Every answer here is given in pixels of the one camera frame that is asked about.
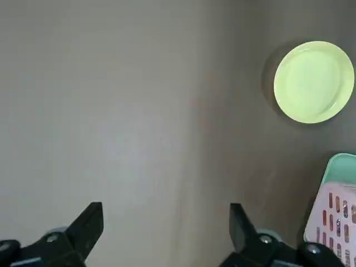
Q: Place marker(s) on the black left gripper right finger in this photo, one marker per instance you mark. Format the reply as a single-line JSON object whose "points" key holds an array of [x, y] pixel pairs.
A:
{"points": [[239, 231]]}

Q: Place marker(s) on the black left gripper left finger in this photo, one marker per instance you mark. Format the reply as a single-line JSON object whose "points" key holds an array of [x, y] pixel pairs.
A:
{"points": [[89, 228]]}

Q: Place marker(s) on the small pink slotted basket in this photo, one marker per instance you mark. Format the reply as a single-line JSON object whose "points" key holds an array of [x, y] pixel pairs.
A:
{"points": [[317, 219]]}

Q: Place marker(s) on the green rectangular tray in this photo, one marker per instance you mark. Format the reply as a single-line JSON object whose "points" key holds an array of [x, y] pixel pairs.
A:
{"points": [[342, 169]]}

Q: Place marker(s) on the yellow round plate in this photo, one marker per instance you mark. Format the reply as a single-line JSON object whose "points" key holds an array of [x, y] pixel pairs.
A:
{"points": [[311, 83]]}

